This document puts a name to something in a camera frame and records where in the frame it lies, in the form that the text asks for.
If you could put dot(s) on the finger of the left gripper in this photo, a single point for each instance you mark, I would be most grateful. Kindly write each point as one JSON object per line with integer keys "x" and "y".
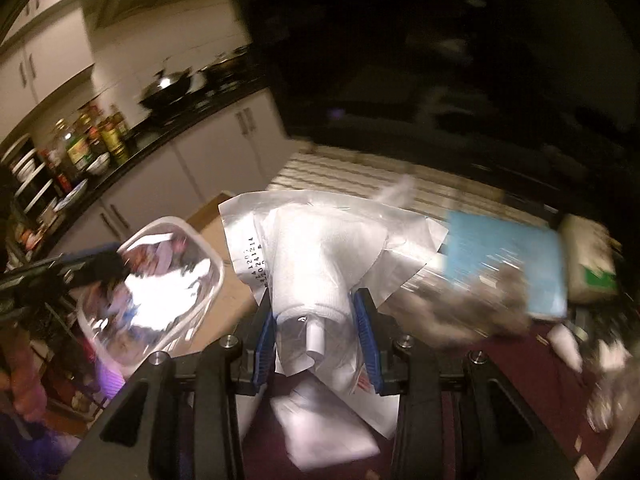
{"x": 104, "y": 258}
{"x": 83, "y": 278}

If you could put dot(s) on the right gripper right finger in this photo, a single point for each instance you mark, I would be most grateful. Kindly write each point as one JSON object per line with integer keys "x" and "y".
{"x": 371, "y": 336}

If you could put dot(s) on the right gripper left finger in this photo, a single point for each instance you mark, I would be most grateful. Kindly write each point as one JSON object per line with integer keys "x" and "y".
{"x": 264, "y": 351}

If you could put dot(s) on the clear anime print pouch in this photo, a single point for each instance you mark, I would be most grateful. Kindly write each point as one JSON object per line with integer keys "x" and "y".
{"x": 175, "y": 277}

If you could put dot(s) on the white gauze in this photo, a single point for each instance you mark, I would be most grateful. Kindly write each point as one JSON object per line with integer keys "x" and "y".
{"x": 308, "y": 252}

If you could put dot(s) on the grey fur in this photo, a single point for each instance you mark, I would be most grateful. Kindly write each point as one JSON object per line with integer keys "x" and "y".
{"x": 446, "y": 314}

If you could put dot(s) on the person's left hand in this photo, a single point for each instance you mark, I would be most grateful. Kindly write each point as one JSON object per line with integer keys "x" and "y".
{"x": 19, "y": 375}

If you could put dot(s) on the white folded paper packet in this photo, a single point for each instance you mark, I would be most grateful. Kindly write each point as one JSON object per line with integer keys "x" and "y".
{"x": 301, "y": 429}

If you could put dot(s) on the light blue booklet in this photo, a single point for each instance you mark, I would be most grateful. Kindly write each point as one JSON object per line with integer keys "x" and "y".
{"x": 477, "y": 243}

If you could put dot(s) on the white computer keyboard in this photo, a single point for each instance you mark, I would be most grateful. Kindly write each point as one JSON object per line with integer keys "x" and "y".
{"x": 430, "y": 191}

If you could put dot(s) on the black wok on stove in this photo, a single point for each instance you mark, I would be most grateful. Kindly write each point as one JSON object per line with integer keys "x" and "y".
{"x": 166, "y": 88}

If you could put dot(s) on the small white dropper bottle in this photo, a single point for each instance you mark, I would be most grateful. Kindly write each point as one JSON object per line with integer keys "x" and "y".
{"x": 566, "y": 347}

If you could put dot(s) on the white green medicine box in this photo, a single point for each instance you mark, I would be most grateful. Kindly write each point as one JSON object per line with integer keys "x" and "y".
{"x": 590, "y": 270}

